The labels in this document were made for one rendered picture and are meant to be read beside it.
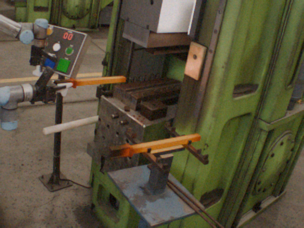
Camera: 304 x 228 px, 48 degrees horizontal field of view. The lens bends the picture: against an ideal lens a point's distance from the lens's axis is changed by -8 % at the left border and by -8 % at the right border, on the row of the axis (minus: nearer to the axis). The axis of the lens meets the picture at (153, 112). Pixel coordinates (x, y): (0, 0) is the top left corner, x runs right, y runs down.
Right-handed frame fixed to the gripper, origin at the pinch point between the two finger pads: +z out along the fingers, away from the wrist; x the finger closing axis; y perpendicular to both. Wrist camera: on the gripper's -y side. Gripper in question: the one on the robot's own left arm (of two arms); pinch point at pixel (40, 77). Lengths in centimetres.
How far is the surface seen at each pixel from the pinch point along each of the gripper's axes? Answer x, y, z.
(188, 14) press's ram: 33, -71, -53
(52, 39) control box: -17.0, -6.4, -18.6
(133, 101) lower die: 35, -49, -2
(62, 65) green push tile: -2.1, -13.0, -7.3
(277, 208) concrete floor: 30, -191, 94
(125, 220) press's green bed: 50, -51, 70
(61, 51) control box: -8.9, -12.1, -13.9
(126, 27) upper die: 21, -43, -39
